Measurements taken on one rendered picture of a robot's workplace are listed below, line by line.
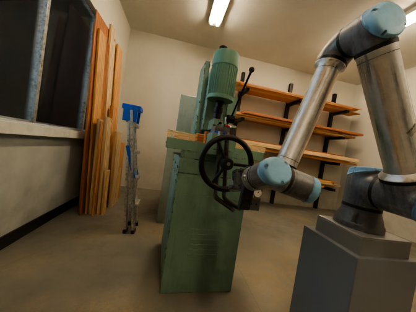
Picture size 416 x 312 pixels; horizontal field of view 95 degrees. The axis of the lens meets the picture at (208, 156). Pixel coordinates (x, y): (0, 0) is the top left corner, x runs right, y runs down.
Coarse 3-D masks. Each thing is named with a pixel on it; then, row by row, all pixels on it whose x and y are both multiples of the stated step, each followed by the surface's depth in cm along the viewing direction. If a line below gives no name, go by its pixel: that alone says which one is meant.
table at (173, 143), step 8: (168, 144) 106; (176, 144) 107; (184, 144) 108; (192, 144) 109; (200, 144) 110; (200, 152) 110; (208, 152) 101; (216, 152) 102; (232, 152) 104; (240, 152) 116; (256, 152) 118; (256, 160) 118
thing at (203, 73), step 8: (208, 64) 142; (200, 72) 161; (208, 72) 142; (200, 80) 154; (200, 88) 148; (200, 96) 143; (200, 104) 143; (200, 112) 143; (200, 120) 143; (224, 120) 148; (192, 128) 158
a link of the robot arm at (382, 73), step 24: (360, 24) 61; (384, 24) 57; (360, 48) 63; (384, 48) 59; (360, 72) 66; (384, 72) 61; (384, 96) 62; (408, 96) 61; (384, 120) 64; (408, 120) 61; (384, 144) 67; (408, 144) 62; (384, 168) 70; (408, 168) 64; (384, 192) 71; (408, 192) 64; (408, 216) 66
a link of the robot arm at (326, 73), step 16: (336, 48) 71; (320, 64) 76; (336, 64) 72; (320, 80) 73; (304, 96) 77; (320, 96) 73; (304, 112) 74; (320, 112) 74; (304, 128) 73; (288, 144) 74; (304, 144) 73; (288, 160) 73
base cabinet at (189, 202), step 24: (192, 192) 110; (240, 192) 117; (168, 216) 123; (192, 216) 111; (216, 216) 114; (240, 216) 118; (168, 240) 109; (192, 240) 112; (216, 240) 115; (168, 264) 110; (192, 264) 113; (216, 264) 116; (168, 288) 111; (192, 288) 114; (216, 288) 118
